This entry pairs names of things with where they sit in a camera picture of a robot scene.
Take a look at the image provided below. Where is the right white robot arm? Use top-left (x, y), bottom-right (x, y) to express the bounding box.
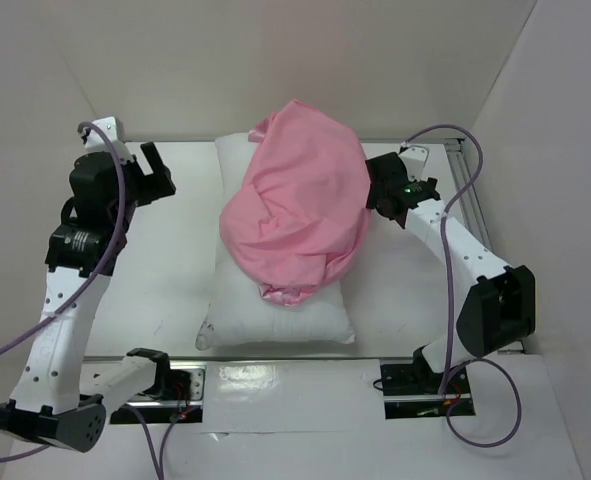
top-left (366, 152), bottom-right (536, 394)

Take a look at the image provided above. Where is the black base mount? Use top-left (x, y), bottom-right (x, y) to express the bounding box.
top-left (372, 361), bottom-right (476, 420)
top-left (127, 362), bottom-right (206, 425)

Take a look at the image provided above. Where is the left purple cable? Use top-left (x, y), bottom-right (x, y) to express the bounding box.
top-left (0, 122), bottom-right (162, 480)

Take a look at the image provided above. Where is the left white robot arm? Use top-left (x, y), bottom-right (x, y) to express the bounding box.
top-left (0, 142), bottom-right (176, 453)

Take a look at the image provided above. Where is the purple cable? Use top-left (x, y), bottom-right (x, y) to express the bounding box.
top-left (0, 122), bottom-right (162, 480)
top-left (402, 122), bottom-right (524, 447)

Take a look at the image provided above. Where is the pink pillowcase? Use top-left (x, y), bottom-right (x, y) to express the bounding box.
top-left (219, 100), bottom-right (370, 307)

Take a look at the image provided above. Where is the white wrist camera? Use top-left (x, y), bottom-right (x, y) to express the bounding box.
top-left (77, 116), bottom-right (125, 152)
top-left (398, 142), bottom-right (430, 181)

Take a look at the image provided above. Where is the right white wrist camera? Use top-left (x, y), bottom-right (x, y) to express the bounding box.
top-left (398, 142), bottom-right (430, 181)

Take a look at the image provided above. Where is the aluminium frame rail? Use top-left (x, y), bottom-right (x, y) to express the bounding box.
top-left (445, 138), bottom-right (491, 248)

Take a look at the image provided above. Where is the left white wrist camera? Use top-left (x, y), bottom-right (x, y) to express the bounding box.
top-left (77, 116), bottom-right (125, 152)

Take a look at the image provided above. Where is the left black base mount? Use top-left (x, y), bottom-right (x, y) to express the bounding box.
top-left (127, 362), bottom-right (206, 425)

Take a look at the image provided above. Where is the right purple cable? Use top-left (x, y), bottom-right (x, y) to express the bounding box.
top-left (402, 122), bottom-right (524, 447)

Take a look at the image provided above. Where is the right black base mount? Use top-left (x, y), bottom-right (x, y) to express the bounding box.
top-left (372, 361), bottom-right (476, 420)

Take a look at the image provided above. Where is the white pillow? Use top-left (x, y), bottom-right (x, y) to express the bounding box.
top-left (195, 134), bottom-right (355, 351)

